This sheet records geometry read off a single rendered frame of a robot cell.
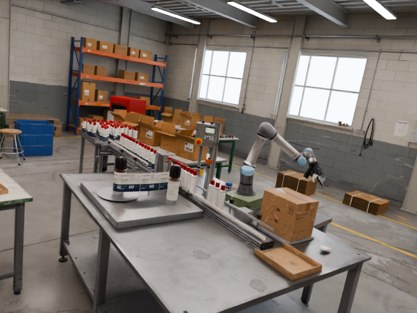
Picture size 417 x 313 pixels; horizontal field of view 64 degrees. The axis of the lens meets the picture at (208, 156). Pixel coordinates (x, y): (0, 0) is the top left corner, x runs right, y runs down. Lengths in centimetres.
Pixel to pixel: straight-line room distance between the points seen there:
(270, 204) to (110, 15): 909
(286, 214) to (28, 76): 841
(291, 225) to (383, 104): 563
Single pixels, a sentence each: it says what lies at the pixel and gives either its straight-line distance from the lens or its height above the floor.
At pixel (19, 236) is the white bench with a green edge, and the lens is 292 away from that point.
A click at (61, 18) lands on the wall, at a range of 1016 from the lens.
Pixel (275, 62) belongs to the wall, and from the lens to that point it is 892.
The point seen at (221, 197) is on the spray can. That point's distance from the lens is 249.
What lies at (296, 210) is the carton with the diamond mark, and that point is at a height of 108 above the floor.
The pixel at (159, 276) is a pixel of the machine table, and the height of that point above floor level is 83.
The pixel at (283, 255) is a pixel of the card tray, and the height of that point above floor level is 83.
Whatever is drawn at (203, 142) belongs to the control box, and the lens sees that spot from 275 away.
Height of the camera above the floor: 178
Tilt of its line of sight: 12 degrees down
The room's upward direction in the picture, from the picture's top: 9 degrees clockwise
